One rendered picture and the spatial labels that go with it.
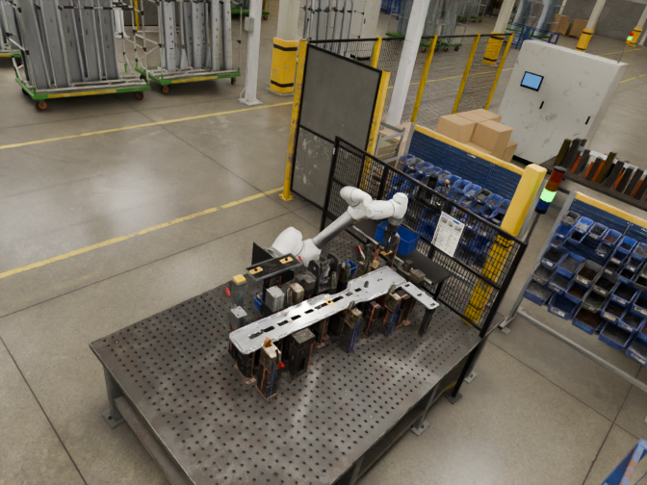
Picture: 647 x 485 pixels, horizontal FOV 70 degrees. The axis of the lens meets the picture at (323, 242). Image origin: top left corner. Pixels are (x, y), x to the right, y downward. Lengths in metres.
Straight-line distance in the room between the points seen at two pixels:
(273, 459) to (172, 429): 0.57
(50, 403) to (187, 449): 1.49
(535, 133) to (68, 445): 8.33
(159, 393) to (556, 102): 7.94
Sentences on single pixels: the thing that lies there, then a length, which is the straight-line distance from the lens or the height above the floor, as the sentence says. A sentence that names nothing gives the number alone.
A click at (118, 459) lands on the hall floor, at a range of 3.55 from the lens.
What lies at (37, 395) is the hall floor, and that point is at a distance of 4.01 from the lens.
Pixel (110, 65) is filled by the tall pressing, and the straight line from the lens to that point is 9.53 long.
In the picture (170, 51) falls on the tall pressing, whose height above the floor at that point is 0.69.
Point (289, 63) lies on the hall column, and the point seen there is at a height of 0.67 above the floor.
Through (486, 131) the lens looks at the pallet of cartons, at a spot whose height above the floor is 0.98.
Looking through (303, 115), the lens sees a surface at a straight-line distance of 5.70.
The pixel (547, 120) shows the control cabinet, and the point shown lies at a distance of 9.27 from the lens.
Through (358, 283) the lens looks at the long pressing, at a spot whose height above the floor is 1.00.
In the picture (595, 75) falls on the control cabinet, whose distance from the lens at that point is 9.00.
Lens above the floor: 2.99
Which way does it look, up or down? 33 degrees down
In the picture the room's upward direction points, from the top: 10 degrees clockwise
